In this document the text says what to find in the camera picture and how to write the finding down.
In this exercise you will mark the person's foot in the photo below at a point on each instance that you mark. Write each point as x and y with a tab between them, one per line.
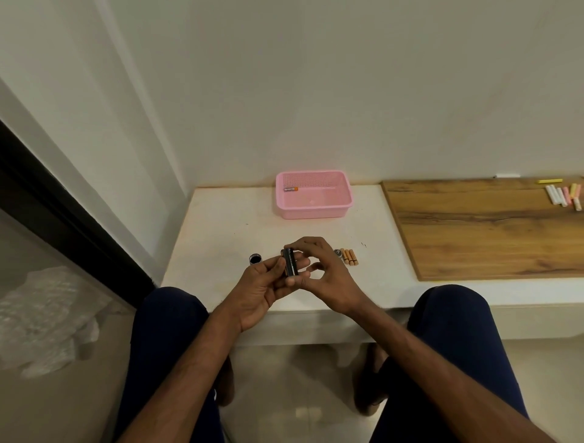
369	383
225	383

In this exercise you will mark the person's left foot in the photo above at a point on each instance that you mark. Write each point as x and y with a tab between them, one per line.
225	383

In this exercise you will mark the person's right thumb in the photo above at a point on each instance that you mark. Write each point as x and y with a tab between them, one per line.
301	280

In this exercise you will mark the person's left hand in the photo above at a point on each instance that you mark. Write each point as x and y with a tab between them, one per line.
253	296

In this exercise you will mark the person's right forearm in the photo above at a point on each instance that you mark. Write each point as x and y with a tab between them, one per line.
447	379

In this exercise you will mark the group of coloured chalk sticks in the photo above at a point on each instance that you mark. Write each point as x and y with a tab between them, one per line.
562	195

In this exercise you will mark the person's left leg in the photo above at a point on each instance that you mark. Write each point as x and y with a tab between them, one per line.
159	337

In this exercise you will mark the crumpled clear plastic sheet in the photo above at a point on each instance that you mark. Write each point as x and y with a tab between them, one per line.
45	319

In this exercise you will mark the pink plastic basket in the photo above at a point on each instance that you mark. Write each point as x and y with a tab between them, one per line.
315	203

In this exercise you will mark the black flashlight body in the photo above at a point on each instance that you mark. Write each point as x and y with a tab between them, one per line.
289	262

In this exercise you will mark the small white stick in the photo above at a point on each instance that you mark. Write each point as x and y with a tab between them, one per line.
507	175

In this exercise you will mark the black door frame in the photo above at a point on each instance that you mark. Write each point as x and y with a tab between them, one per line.
68	214

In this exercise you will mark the person's left forearm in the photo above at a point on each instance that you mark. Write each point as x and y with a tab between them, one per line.
182	379

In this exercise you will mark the person's right hand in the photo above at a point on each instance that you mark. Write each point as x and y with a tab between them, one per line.
335	287

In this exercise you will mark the wooden board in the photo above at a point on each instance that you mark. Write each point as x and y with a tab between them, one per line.
492	228

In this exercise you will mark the black flashlight cap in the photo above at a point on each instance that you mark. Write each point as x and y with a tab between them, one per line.
255	259

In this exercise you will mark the person's right leg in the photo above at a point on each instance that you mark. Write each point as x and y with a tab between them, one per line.
461	328

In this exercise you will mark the person's left thumb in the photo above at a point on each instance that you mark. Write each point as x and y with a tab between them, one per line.
273	264

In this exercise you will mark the person's right foot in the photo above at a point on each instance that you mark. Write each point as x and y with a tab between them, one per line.
369	383

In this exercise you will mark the person's leg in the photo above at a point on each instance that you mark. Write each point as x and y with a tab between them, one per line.
159	337
461	328

